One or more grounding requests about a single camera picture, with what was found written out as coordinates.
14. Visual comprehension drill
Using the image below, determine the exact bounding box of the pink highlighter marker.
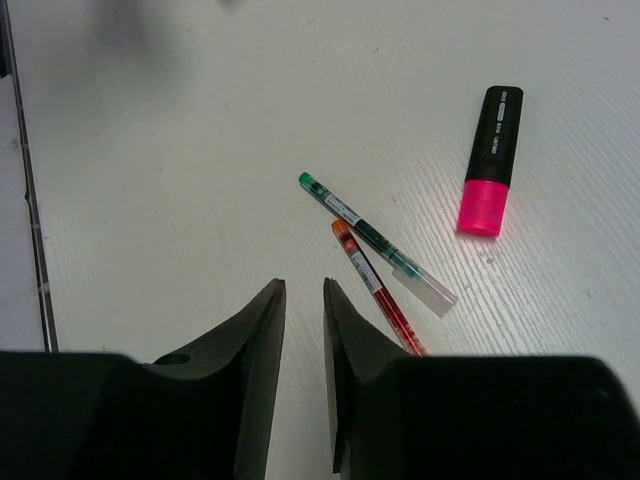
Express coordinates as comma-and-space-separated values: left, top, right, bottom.
456, 85, 524, 238

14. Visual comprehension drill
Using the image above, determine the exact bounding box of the green gel pen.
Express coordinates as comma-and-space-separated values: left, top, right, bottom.
298, 172, 458, 317

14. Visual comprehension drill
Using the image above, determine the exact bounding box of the red gel pen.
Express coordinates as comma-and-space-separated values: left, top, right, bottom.
331, 219, 427, 356

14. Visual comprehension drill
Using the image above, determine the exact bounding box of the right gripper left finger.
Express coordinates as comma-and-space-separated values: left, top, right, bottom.
134, 279, 286, 479

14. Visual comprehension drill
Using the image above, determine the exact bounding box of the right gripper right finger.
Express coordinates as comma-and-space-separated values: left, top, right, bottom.
323, 278, 409, 479

